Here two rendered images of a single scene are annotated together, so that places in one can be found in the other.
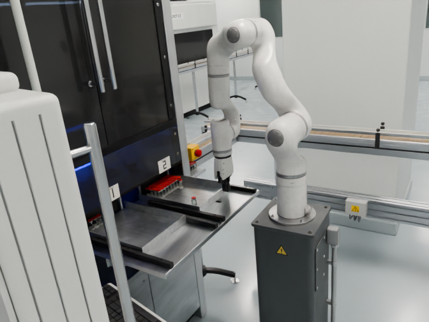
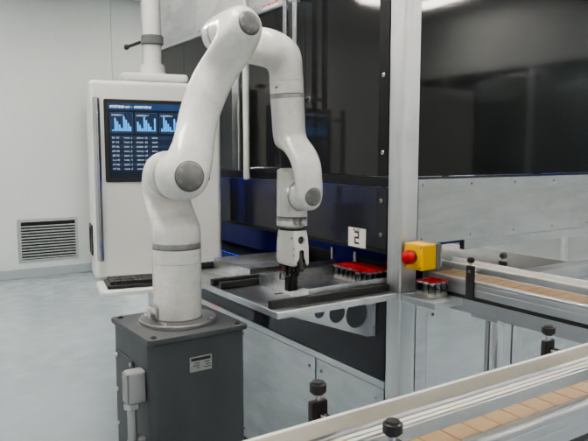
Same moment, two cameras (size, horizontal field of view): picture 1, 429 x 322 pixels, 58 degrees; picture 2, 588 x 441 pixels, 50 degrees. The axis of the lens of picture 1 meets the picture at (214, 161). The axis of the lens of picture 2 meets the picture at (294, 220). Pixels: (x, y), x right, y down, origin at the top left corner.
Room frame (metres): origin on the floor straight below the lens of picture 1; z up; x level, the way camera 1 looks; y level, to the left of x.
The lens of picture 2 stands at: (2.28, -1.59, 1.27)
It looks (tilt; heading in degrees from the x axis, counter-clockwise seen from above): 6 degrees down; 113
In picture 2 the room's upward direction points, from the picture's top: straight up
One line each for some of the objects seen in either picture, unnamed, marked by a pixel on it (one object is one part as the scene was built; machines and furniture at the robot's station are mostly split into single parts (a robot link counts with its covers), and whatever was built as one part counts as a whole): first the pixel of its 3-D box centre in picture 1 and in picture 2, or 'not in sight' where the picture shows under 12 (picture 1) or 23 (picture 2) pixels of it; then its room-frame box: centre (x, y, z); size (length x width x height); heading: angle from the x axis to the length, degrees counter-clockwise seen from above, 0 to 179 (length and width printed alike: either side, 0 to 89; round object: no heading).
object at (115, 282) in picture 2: (124, 321); (161, 278); (0.94, 0.31, 0.82); 0.40 x 0.14 x 0.02; 45
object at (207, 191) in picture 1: (184, 191); (330, 280); (1.66, 0.15, 0.90); 0.34 x 0.26 x 0.04; 57
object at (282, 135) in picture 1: (286, 146); (171, 198); (1.39, -0.28, 1.16); 0.19 x 0.12 x 0.24; 142
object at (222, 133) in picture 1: (221, 133); (292, 192); (1.62, -0.04, 1.17); 0.09 x 0.08 x 0.13; 142
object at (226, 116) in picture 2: not in sight; (207, 101); (0.84, 0.85, 1.50); 0.49 x 0.01 x 0.59; 146
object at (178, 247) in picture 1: (173, 215); (283, 282); (1.49, 0.20, 0.87); 0.70 x 0.48 x 0.02; 146
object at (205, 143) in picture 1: (200, 145); (542, 295); (2.26, 0.08, 0.92); 0.69 x 0.16 x 0.16; 146
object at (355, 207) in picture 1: (356, 207); not in sight; (2.08, -0.82, 0.50); 0.12 x 0.05 x 0.09; 56
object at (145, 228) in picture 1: (132, 225); (274, 263); (1.39, 0.35, 0.90); 0.34 x 0.26 x 0.04; 56
